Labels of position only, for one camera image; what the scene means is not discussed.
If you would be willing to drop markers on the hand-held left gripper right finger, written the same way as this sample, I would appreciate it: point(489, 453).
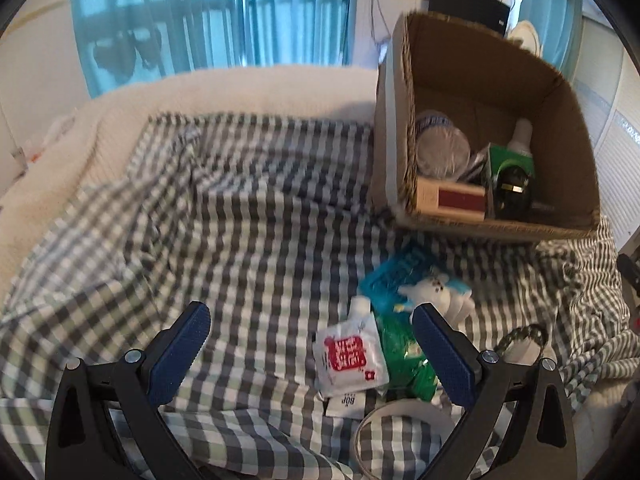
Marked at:
point(445, 355)

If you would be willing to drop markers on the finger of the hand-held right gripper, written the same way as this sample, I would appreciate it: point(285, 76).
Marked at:
point(630, 272)

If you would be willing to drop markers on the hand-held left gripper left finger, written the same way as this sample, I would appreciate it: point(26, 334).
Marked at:
point(175, 355)

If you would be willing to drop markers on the green foil packet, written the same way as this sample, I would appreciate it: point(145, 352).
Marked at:
point(400, 350)

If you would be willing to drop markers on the white sachet with red label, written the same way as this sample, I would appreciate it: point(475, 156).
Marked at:
point(350, 355)

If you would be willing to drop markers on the black round container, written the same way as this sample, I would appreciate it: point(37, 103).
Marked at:
point(512, 192)

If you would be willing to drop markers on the red and cream medicine box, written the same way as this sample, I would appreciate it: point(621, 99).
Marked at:
point(455, 197)

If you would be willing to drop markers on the green medicine box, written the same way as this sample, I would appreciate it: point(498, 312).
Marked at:
point(510, 157)

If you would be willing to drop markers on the brown cardboard box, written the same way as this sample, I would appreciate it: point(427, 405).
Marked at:
point(550, 110)

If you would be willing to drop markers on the clear bottle with blue label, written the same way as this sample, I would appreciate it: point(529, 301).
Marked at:
point(442, 147)

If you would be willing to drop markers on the white plush toy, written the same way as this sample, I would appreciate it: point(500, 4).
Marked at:
point(430, 290)

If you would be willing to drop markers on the teal foil packet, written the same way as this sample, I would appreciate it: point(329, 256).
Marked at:
point(395, 275)

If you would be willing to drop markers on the small white tag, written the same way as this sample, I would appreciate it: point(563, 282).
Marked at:
point(345, 405)

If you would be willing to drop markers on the white slatted panel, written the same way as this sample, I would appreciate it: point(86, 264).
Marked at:
point(615, 160)

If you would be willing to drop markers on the grey checked cloth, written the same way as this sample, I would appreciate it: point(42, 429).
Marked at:
point(250, 235)

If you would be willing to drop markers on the white round fan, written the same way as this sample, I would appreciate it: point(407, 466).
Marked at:
point(530, 35)

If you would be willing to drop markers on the blue curtain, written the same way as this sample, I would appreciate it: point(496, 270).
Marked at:
point(555, 10)
point(200, 10)

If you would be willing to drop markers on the dark hanging garment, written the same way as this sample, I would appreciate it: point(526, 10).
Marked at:
point(120, 52)

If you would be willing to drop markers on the black monitor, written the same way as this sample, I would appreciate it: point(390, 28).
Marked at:
point(465, 0)

